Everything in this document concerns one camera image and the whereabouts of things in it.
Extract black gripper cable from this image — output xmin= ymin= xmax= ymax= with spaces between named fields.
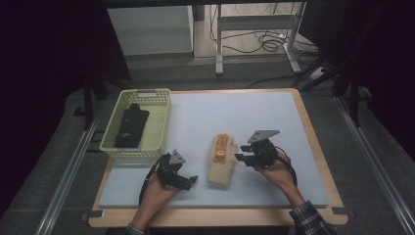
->
xmin=274 ymin=146 xmax=299 ymax=188
xmin=138 ymin=154 xmax=171 ymax=208

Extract person's left hand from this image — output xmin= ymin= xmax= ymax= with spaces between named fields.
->
xmin=138 ymin=177 xmax=182 ymax=226

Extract aluminium rail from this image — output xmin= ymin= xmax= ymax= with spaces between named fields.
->
xmin=34 ymin=116 xmax=101 ymax=235
xmin=335 ymin=95 xmax=415 ymax=235

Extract white foam mat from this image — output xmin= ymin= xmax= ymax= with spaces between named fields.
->
xmin=97 ymin=91 xmax=330 ymax=210

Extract yellow-green plastic basket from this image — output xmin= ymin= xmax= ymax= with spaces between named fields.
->
xmin=99 ymin=88 xmax=172 ymax=160

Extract beige knit glove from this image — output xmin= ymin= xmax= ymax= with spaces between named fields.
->
xmin=207 ymin=133 xmax=240 ymax=189
xmin=211 ymin=132 xmax=237 ymax=165

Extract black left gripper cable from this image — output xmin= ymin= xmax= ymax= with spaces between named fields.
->
xmin=138 ymin=154 xmax=171 ymax=208

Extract dark curtain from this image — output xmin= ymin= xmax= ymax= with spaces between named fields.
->
xmin=0 ymin=0 xmax=131 ymax=216
xmin=298 ymin=0 xmax=415 ymax=161

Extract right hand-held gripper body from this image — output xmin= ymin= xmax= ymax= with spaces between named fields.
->
xmin=246 ymin=129 xmax=282 ymax=168

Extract white metal desk frame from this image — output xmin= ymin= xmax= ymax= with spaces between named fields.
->
xmin=214 ymin=2 xmax=308 ymax=76

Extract black stand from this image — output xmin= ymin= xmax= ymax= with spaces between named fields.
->
xmin=332 ymin=63 xmax=374 ymax=128
xmin=81 ymin=76 xmax=111 ymax=131

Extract black tripod legs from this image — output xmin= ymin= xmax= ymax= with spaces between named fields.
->
xmin=293 ymin=53 xmax=347 ymax=93

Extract black floor cables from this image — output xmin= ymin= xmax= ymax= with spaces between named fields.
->
xmin=209 ymin=3 xmax=320 ymax=56

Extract wooden table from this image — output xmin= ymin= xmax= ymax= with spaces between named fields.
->
xmin=88 ymin=87 xmax=349 ymax=229

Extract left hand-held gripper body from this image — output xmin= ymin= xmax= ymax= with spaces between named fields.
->
xmin=156 ymin=149 xmax=188 ymax=190

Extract white cabinet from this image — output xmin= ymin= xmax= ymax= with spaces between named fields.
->
xmin=107 ymin=5 xmax=195 ymax=57

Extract person's right hand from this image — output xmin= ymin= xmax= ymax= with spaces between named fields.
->
xmin=254 ymin=150 xmax=298 ymax=197

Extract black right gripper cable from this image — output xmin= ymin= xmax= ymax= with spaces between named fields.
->
xmin=274 ymin=146 xmax=299 ymax=188

